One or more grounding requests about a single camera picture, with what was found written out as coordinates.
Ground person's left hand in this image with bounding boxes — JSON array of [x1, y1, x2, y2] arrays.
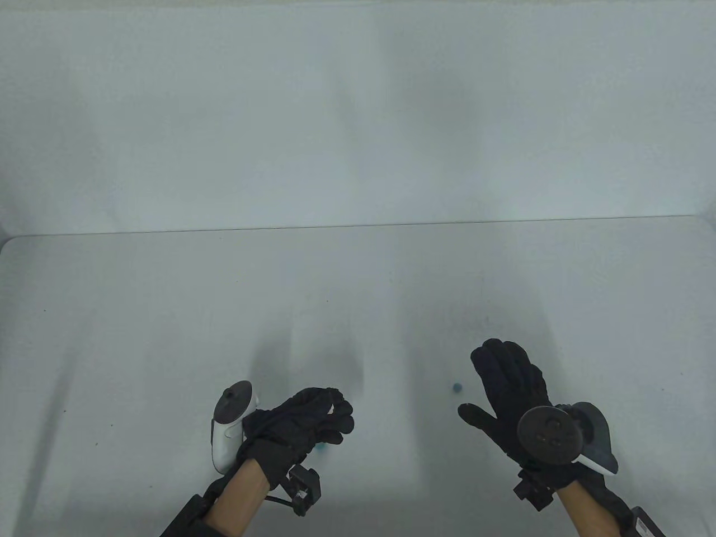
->
[[238, 387, 356, 485]]

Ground person's right hand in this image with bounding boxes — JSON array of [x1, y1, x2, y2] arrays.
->
[[458, 338, 595, 488]]

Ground person's right forearm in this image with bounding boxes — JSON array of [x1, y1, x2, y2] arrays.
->
[[559, 484, 611, 537]]

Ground person's left forearm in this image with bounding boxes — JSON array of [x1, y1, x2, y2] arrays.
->
[[204, 459, 270, 537]]

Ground black box with label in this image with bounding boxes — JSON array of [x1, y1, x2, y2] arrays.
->
[[161, 492, 214, 537], [632, 506, 666, 537]]

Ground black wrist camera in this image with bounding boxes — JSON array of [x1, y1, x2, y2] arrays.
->
[[514, 469, 560, 512], [286, 467, 322, 516]]

